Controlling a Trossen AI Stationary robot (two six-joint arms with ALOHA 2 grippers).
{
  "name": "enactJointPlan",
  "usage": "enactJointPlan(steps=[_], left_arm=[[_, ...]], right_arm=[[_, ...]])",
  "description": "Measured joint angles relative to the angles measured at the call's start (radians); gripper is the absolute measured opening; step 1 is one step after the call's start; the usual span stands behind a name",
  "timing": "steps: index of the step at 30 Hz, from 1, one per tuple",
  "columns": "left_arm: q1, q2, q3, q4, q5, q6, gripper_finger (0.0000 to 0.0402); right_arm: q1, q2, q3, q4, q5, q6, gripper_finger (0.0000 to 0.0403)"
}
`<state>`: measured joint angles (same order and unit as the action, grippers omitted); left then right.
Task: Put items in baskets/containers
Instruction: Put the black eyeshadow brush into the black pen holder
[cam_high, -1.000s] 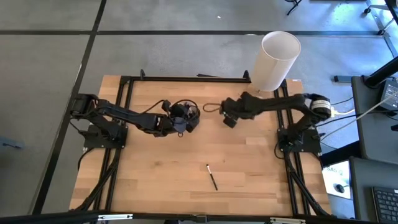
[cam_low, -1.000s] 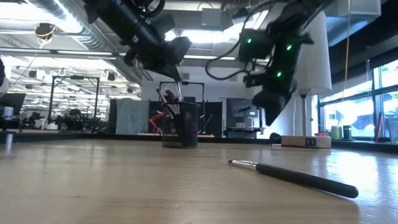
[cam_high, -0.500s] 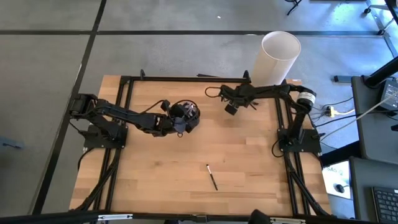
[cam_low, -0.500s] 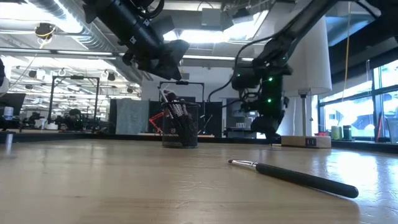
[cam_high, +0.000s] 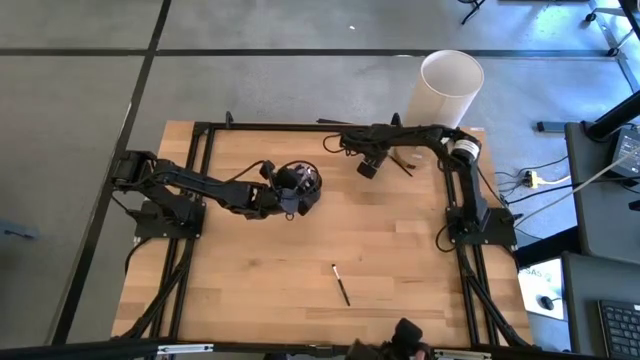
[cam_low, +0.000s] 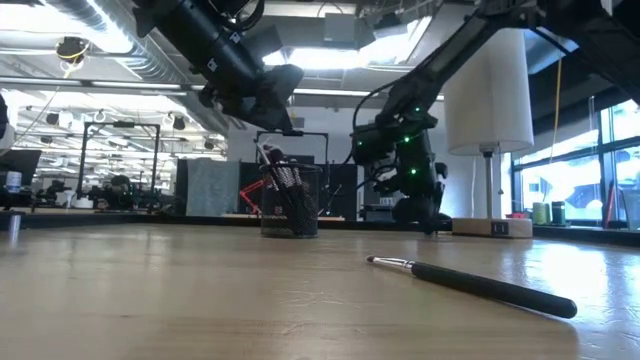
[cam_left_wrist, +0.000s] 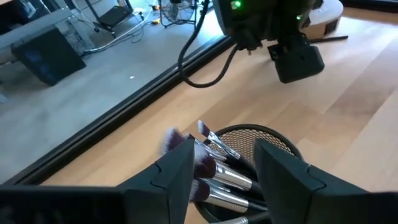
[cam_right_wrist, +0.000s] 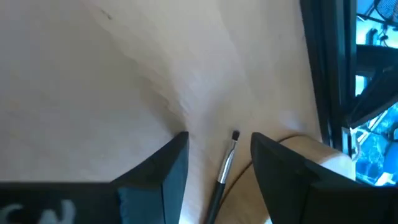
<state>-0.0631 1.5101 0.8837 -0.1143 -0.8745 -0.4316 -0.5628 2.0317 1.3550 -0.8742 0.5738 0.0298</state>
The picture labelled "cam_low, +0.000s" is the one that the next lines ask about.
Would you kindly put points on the clear plastic container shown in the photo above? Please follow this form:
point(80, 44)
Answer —
point(632, 210)

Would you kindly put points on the black mesh pen cup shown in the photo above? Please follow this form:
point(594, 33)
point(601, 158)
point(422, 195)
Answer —
point(290, 210)

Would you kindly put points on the white cup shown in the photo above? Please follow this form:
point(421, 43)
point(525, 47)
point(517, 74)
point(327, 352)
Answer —
point(14, 181)

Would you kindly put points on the white lamp with wooden base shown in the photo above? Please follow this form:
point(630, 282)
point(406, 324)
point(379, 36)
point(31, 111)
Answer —
point(487, 90)

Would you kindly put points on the yellow-green spool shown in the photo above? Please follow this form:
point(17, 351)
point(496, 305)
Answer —
point(540, 214)

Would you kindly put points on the black aluminium table frame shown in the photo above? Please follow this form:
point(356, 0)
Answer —
point(150, 220)

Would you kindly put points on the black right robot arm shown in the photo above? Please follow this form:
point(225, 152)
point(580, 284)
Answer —
point(440, 70)

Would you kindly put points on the grey partition panel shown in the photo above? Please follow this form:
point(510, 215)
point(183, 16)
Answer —
point(212, 187)

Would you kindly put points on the dark green cup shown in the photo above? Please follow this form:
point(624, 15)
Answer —
point(558, 213)

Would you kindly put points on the black metal rig frame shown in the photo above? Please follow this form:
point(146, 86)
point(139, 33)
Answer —
point(120, 124)
point(320, 134)

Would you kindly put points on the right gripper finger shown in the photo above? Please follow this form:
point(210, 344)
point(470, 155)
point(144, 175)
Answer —
point(436, 220)
point(412, 210)

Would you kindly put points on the grey ceiling box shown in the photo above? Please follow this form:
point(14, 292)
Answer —
point(340, 27)

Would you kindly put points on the red metal object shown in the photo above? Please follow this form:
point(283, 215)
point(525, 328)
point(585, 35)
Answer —
point(251, 192)

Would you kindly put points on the thin black makeup brush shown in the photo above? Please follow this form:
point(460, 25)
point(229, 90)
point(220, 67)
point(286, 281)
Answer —
point(490, 287)

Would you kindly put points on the dark computer monitor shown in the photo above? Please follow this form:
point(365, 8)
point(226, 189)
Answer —
point(20, 165)

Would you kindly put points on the thick makeup brush white ferrule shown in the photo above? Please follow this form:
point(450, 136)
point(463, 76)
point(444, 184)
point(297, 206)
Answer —
point(263, 151)

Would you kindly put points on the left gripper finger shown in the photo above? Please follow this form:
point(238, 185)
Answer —
point(272, 115)

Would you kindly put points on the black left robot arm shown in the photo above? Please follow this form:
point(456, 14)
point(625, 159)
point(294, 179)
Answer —
point(210, 45)

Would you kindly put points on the makeup brush dark round head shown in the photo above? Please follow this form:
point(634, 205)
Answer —
point(276, 155)

